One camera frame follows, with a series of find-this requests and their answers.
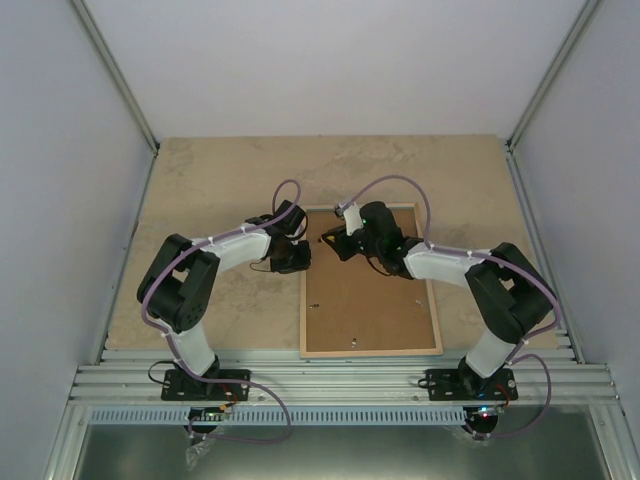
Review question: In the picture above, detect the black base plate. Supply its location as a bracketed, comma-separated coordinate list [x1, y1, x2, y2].
[418, 368, 519, 402]
[160, 368, 249, 403]

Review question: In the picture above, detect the aluminium rail base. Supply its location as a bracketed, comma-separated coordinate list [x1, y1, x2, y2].
[69, 348, 620, 406]

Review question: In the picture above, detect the aluminium corner post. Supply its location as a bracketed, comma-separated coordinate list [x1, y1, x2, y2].
[505, 0, 606, 151]
[69, 0, 160, 156]

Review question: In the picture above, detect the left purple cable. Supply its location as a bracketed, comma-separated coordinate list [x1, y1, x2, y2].
[142, 179, 294, 444]

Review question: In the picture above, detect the teal wooden picture frame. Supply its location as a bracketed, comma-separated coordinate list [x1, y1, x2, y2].
[300, 205, 444, 358]

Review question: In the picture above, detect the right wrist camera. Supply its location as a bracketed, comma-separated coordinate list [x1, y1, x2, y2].
[334, 200, 363, 236]

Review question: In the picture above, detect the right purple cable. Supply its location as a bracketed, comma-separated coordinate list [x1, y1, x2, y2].
[349, 174, 564, 442]

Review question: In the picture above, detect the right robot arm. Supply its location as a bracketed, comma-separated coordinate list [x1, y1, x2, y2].
[321, 201, 559, 399]

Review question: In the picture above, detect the right aluminium corner post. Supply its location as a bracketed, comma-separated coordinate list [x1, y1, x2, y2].
[505, 0, 606, 151]

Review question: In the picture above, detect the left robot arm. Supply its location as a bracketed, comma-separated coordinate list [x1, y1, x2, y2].
[136, 200, 311, 402]

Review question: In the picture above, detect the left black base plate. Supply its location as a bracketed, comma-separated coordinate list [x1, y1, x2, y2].
[160, 368, 249, 403]

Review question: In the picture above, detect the slotted grey cable duct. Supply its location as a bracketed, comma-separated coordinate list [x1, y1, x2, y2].
[89, 406, 466, 427]

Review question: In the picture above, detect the purple cable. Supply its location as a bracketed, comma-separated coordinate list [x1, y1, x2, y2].
[349, 174, 564, 442]
[142, 179, 294, 444]

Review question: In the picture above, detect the left aluminium corner post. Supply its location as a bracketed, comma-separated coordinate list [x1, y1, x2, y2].
[69, 0, 160, 156]

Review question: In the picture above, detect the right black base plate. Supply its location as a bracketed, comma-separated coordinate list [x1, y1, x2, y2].
[418, 368, 519, 402]

